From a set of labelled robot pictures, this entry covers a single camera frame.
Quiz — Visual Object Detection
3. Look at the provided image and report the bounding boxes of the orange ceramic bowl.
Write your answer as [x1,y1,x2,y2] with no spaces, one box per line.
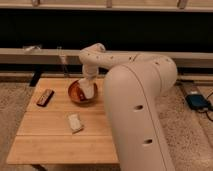
[68,79,98,104]

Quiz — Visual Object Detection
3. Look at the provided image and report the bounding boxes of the black cable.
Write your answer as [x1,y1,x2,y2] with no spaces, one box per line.
[199,92,213,122]

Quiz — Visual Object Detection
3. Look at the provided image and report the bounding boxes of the wooden table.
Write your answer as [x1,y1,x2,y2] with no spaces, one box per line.
[7,78,117,164]

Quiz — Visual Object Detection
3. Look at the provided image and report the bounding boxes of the white ceramic cup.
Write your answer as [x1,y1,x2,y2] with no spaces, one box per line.
[78,78,95,99]

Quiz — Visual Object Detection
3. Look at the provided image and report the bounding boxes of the blue box on floor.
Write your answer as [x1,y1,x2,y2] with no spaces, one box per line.
[185,94,210,110]

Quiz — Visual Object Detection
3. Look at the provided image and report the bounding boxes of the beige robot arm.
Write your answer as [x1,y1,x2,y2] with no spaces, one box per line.
[79,43,177,171]

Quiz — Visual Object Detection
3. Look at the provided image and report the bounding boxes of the grey wall rail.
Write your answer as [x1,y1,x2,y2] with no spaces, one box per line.
[0,48,213,68]

